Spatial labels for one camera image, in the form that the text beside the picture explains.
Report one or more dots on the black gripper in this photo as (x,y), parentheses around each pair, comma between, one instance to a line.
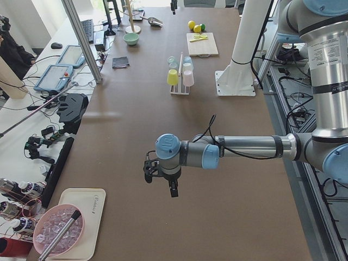
(172,182)

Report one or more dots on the pink plastic cup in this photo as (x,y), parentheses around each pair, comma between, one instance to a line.
(188,78)

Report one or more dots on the green plastic cup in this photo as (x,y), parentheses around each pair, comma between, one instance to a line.
(171,60)

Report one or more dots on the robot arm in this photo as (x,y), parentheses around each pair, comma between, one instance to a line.
(322,26)

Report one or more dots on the yellow plastic cup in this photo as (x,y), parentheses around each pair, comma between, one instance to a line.
(172,77)

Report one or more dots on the grey plastic cup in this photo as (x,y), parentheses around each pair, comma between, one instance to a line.
(173,66)

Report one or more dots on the white plastic cup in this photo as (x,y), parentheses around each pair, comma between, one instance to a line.
(187,67)

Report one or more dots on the light blue plastic cup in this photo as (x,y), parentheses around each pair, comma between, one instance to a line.
(187,59)

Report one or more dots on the cream plastic tray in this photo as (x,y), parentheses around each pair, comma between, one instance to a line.
(90,202)

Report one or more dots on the metal pestle in bowl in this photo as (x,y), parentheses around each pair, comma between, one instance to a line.
(59,235)

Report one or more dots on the pink bowl of ice cubes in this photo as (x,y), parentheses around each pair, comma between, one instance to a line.
(51,224)

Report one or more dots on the dark tea bottle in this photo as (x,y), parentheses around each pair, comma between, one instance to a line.
(31,189)
(24,226)

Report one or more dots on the grey folded cloth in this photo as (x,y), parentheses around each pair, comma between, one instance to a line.
(120,62)

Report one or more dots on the wooden cutting board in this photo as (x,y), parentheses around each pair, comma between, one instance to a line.
(203,48)

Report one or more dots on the green ceramic bowl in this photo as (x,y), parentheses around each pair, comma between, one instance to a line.
(131,38)

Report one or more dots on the blue teach pendant tablet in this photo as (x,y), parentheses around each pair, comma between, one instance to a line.
(54,78)

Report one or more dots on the yellow plastic knife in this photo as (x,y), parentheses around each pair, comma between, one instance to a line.
(198,39)

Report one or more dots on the dark blue steel thermos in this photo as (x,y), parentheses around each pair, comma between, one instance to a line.
(10,189)

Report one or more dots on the wooden mug tree stand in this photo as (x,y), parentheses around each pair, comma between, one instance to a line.
(127,10)

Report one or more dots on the yellow lemon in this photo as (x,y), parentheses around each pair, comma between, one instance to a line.
(197,28)
(191,24)

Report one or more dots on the metal scoop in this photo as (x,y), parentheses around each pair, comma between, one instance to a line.
(153,21)

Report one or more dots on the black computer mouse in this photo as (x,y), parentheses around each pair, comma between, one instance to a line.
(56,45)

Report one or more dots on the black keyboard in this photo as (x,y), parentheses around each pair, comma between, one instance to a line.
(88,28)

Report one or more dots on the white wire cup holder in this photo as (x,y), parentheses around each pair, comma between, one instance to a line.
(180,89)

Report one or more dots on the aluminium frame post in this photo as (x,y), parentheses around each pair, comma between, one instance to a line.
(82,40)

